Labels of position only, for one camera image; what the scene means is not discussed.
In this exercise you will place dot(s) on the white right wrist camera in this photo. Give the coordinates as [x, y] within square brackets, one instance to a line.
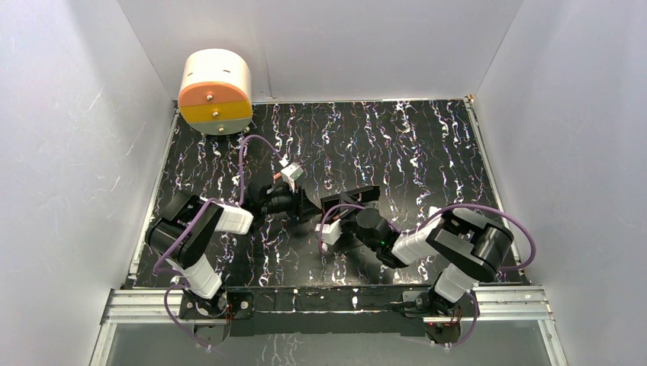
[330, 233]

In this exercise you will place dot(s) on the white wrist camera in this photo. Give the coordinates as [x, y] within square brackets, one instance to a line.
[330, 233]
[290, 173]

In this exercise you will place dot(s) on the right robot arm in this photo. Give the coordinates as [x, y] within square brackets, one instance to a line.
[474, 245]

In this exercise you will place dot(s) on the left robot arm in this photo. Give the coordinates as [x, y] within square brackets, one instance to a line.
[181, 234]

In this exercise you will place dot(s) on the round cream drawer cabinet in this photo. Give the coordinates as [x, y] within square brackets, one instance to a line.
[215, 92]

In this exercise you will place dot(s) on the aluminium front rail frame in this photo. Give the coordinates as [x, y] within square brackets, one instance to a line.
[348, 325]

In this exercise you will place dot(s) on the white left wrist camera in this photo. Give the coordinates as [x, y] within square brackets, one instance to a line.
[290, 173]

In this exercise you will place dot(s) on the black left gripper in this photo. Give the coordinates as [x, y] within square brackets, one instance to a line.
[298, 206]

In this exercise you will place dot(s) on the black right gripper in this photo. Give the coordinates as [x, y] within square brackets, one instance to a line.
[344, 220]

